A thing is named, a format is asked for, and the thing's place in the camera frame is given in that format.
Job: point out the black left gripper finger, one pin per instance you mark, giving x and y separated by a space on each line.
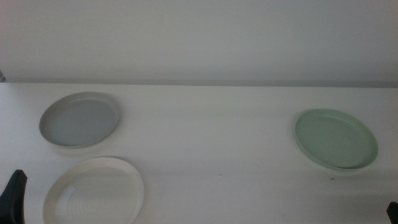
14 202

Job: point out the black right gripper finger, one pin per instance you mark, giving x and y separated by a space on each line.
394 213

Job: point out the white shallow bowl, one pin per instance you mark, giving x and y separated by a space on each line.
96 193

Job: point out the green shallow bowl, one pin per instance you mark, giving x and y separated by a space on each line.
335 140

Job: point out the grey shallow bowl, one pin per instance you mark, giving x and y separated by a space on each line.
79 121

